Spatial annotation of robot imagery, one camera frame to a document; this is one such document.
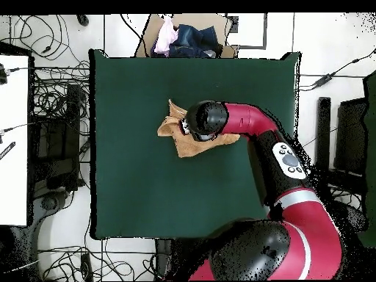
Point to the brown cardboard box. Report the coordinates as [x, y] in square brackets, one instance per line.
[149, 35]

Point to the dark green table cloth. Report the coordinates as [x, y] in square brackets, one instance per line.
[147, 191]

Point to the pale pink garment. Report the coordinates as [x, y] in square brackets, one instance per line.
[164, 38]

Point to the green hanging cloth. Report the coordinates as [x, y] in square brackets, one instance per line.
[370, 147]

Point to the dark round floor stand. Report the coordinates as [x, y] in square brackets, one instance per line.
[352, 216]
[50, 202]

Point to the white desk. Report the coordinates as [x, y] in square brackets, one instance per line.
[13, 141]

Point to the black equipment stand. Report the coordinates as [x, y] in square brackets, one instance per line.
[58, 147]

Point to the small black desk device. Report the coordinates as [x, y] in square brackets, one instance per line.
[3, 76]

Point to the blue denim jeans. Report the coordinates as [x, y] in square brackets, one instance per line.
[194, 41]

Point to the black flat strip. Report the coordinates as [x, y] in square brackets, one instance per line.
[7, 150]

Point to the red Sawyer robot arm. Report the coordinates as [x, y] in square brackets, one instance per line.
[249, 117]

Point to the tan terry towel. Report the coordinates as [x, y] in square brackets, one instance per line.
[188, 148]

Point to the black power strip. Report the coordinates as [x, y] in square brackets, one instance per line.
[86, 265]

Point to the black flat case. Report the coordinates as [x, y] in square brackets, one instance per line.
[351, 138]

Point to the black oval device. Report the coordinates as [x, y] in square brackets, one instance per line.
[83, 20]

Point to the black upright bar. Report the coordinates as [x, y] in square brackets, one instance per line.
[323, 132]

